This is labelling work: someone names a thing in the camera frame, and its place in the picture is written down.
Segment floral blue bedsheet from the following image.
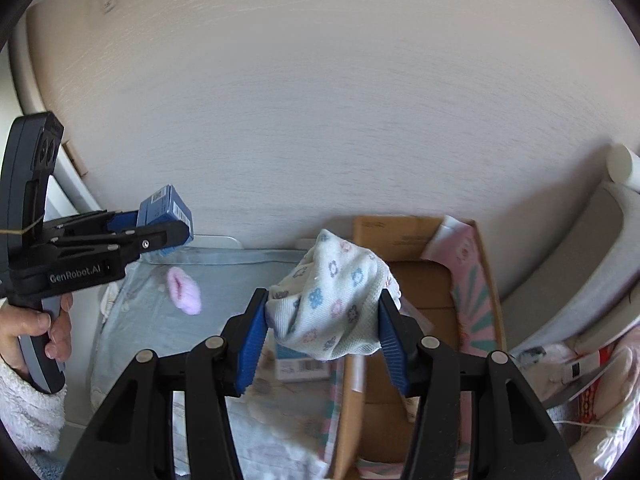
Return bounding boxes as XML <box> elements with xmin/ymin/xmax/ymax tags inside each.
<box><xmin>65</xmin><ymin>249</ymin><xmax>343</xmax><ymax>479</ymax></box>

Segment pink fluffy sock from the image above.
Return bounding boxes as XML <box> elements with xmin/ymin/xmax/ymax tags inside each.
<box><xmin>166</xmin><ymin>266</ymin><xmax>202</xmax><ymax>315</ymax></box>

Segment person's left hand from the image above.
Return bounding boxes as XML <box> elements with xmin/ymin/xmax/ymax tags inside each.
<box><xmin>0</xmin><ymin>294</ymin><xmax>74</xmax><ymax>378</ymax></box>

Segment white cylinder cup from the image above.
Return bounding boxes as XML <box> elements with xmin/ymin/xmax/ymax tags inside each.
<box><xmin>606</xmin><ymin>144</ymin><xmax>640</xmax><ymax>192</ymax></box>

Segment small blue box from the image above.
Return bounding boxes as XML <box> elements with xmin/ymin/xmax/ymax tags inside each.
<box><xmin>137</xmin><ymin>184</ymin><xmax>193</xmax><ymax>245</ymax></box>

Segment white floral sock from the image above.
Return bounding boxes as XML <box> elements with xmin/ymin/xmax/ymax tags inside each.
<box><xmin>266</xmin><ymin>230</ymin><xmax>401</xmax><ymax>361</ymax></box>

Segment blue white carton box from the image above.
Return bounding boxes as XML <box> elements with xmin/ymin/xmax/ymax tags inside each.
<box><xmin>273</xmin><ymin>341</ymin><xmax>331</xmax><ymax>382</ymax></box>

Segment cardboard box pink outside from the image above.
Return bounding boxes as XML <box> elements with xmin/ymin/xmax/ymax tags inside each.
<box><xmin>331</xmin><ymin>216</ymin><xmax>506</xmax><ymax>479</ymax></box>

